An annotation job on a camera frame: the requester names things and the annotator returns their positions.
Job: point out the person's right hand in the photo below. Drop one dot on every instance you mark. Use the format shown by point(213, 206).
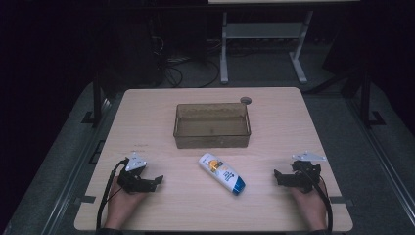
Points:
point(310, 205)

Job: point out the white bottle with blue cap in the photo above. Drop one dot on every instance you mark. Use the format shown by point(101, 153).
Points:
point(221, 173)

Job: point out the person's sleeve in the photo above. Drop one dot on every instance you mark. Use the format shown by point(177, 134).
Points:
point(109, 231)
point(319, 232)

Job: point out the person's left hand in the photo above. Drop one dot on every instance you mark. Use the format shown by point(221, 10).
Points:
point(122, 205)

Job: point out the person's left sleeve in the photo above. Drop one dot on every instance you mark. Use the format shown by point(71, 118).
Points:
point(109, 231)

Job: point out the white metal stand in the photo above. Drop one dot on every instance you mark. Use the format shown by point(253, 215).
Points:
point(261, 31)

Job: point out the aluminium floor rail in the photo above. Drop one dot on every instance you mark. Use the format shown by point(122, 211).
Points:
point(381, 163)
point(78, 163)

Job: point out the black metal post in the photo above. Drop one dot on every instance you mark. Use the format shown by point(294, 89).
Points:
point(366, 98)
point(97, 98)

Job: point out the grey tape strip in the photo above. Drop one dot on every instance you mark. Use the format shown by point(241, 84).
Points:
point(87, 199)
point(337, 200)

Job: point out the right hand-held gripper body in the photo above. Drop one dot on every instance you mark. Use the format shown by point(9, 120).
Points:
point(306, 174)

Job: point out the grey round table grommet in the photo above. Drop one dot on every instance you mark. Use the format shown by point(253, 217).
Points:
point(246, 100)

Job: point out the person's right sleeve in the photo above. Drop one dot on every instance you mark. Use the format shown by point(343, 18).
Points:
point(319, 232)

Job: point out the transparent brown plastic box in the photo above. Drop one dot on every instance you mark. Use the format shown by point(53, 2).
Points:
point(212, 127)

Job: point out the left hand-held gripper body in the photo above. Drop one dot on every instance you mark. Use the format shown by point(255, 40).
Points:
point(135, 161)

